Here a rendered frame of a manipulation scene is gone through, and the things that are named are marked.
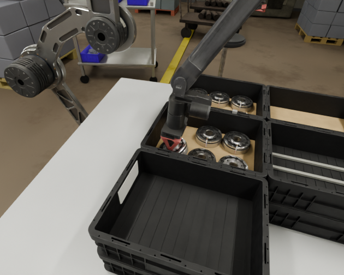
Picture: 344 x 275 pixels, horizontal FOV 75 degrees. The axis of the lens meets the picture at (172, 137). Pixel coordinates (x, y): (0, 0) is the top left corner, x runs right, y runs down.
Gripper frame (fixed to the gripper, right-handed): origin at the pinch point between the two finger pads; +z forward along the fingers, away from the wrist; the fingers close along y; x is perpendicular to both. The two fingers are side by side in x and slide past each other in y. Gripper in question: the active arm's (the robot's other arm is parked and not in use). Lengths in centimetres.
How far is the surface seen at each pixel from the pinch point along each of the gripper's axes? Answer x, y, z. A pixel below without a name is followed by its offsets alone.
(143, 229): -1.5, -30.4, 4.6
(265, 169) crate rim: -30.2, -6.7, -7.1
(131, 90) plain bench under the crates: 43, 58, 23
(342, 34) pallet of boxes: -205, 476, 64
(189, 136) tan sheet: -4.2, 12.2, 5.4
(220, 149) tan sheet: -17.5, 8.3, 4.3
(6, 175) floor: 130, 13, 99
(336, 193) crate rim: -49, -9, -9
